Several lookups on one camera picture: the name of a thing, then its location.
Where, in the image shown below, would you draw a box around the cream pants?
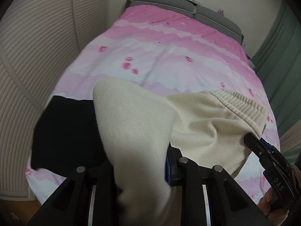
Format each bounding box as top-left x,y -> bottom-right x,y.
93,78 -> 268,225

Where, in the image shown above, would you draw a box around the right hand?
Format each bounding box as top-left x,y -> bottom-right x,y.
257,164 -> 301,226

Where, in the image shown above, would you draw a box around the black folded garment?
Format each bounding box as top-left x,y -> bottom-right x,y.
31,95 -> 113,180

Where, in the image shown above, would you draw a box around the green curtain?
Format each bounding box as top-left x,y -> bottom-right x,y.
252,2 -> 300,136

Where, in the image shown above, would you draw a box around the white nightstand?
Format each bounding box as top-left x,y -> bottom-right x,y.
246,54 -> 255,69

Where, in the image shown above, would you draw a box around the pink floral duvet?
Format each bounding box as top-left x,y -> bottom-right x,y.
26,5 -> 279,202

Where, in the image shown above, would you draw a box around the white louvered wardrobe doors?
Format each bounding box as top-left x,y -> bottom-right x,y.
1,0 -> 107,201

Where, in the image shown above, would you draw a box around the grey padded headboard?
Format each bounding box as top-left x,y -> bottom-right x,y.
125,0 -> 244,44

